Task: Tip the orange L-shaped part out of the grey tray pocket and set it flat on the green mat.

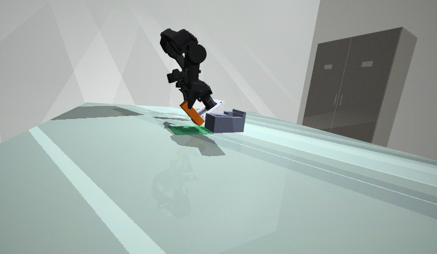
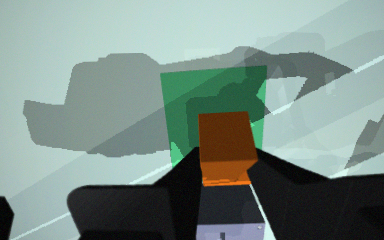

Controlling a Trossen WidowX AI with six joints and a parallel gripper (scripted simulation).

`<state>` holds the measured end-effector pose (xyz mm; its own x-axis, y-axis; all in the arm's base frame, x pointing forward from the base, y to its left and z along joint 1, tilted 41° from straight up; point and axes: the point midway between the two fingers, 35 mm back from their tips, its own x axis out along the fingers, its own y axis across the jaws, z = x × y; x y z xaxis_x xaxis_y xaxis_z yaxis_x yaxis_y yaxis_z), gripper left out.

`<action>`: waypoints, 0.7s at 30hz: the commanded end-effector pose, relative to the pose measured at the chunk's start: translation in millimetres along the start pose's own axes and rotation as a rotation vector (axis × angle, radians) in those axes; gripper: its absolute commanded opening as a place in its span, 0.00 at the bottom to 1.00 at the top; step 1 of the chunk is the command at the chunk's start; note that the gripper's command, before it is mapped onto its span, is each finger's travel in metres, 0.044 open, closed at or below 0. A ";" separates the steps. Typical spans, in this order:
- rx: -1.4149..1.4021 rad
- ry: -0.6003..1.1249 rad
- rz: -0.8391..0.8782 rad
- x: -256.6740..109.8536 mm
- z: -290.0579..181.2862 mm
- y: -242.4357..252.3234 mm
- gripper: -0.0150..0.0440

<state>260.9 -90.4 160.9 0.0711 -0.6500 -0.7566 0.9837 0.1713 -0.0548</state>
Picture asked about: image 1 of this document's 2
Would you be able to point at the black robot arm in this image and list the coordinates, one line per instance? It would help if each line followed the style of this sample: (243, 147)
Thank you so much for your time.
(175, 44)

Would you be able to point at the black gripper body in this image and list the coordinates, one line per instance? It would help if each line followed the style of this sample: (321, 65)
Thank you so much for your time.
(193, 84)

